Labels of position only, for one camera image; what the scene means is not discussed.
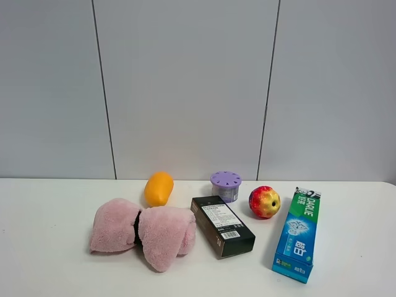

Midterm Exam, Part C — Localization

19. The orange mango toy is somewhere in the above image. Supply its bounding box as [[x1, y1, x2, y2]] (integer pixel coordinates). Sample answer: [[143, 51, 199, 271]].
[[144, 171, 174, 207]]

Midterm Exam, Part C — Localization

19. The green blue toothpaste box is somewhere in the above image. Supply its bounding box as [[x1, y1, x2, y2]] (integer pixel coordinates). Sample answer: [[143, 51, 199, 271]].
[[272, 187, 321, 283]]

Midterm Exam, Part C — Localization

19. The purple lidded air freshener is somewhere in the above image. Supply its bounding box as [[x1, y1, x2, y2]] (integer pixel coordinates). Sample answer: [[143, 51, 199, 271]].
[[210, 171, 242, 203]]

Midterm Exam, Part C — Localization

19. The black rectangular box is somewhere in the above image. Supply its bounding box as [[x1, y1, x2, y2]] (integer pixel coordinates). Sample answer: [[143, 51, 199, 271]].
[[191, 196, 256, 259]]

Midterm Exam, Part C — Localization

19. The red yellow strawberry toy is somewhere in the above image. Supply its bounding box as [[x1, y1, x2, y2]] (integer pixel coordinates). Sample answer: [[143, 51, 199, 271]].
[[249, 186, 281, 219]]

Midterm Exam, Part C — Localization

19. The pink fluffy towel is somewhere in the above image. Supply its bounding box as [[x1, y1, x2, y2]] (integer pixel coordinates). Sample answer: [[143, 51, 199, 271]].
[[89, 198, 196, 272]]

